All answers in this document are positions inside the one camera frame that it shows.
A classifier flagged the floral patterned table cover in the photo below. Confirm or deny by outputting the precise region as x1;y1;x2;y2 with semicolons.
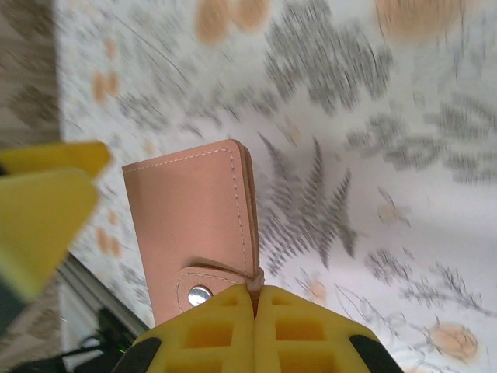
56;0;497;373

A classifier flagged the pink leather card holder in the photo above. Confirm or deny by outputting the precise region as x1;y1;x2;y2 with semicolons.
121;138;266;331

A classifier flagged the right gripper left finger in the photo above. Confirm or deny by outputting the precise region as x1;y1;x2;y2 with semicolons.
116;284;258;373

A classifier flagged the aluminium front frame rail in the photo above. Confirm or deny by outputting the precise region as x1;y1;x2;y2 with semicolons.
57;254;156;343

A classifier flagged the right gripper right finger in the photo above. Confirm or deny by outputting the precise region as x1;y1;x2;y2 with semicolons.
255;284;405;373

